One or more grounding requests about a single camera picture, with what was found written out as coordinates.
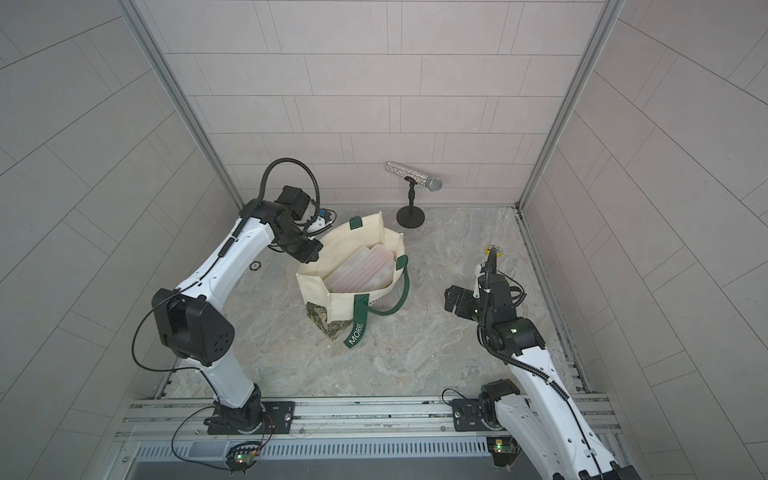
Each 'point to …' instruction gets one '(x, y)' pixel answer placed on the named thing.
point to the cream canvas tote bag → (363, 230)
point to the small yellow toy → (488, 249)
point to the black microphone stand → (410, 217)
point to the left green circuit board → (242, 456)
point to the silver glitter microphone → (431, 183)
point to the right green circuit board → (505, 449)
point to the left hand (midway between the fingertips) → (322, 252)
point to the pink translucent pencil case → (363, 270)
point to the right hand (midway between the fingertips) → (457, 294)
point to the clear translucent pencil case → (380, 279)
